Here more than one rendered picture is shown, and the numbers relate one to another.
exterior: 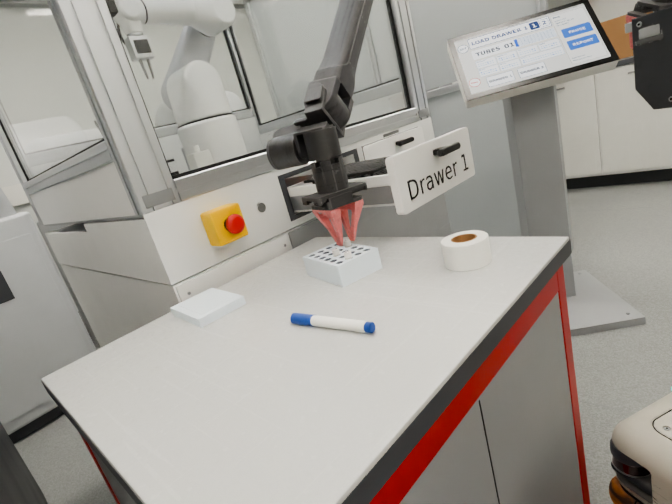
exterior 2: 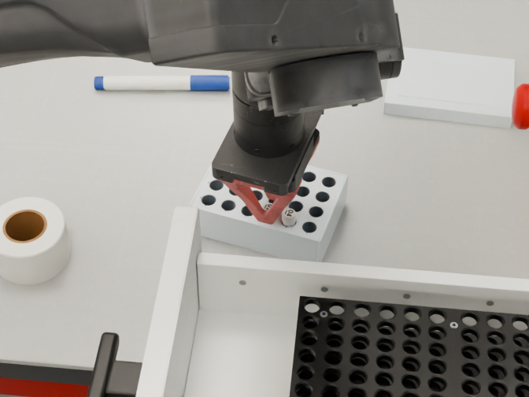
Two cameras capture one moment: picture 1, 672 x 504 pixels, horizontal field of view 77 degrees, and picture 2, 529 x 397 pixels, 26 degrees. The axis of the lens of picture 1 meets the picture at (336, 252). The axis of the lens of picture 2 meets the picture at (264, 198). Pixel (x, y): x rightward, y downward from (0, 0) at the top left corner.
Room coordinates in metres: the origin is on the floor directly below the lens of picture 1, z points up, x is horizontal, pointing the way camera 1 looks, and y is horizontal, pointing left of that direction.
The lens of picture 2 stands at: (1.22, -0.47, 1.57)
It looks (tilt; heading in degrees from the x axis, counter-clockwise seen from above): 49 degrees down; 138
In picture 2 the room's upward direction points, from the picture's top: straight up
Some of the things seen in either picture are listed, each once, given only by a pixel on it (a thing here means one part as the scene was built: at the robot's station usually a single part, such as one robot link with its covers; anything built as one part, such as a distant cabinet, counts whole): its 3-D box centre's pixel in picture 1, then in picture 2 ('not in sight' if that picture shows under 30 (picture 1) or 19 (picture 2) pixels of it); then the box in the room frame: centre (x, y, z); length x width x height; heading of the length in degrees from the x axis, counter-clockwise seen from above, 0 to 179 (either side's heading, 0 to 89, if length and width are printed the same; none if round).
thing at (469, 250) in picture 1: (466, 250); (28, 240); (0.60, -0.19, 0.78); 0.07 x 0.07 x 0.04
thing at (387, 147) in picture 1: (397, 153); not in sight; (1.31, -0.26, 0.87); 0.29 x 0.02 x 0.11; 132
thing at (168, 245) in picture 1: (240, 192); not in sight; (1.49, 0.26, 0.87); 1.02 x 0.95 x 0.14; 132
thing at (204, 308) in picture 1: (207, 305); (449, 86); (0.71, 0.25, 0.77); 0.13 x 0.09 x 0.02; 38
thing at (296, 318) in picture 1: (330, 322); (161, 83); (0.51, 0.03, 0.77); 0.14 x 0.02 x 0.02; 48
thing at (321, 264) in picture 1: (341, 262); (268, 204); (0.72, 0.00, 0.78); 0.12 x 0.08 x 0.04; 28
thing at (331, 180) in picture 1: (330, 179); (268, 116); (0.74, -0.03, 0.92); 0.10 x 0.07 x 0.07; 118
